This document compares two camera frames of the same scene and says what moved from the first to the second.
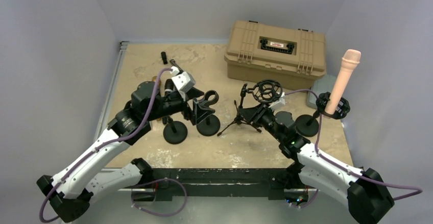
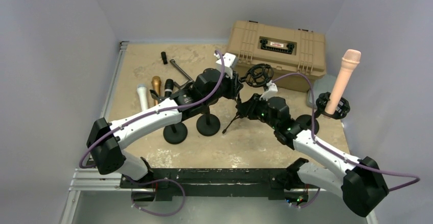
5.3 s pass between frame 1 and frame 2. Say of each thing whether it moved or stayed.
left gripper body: moved
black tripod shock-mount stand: moved
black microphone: stayed
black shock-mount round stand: stayed
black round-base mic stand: stayed
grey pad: stayed
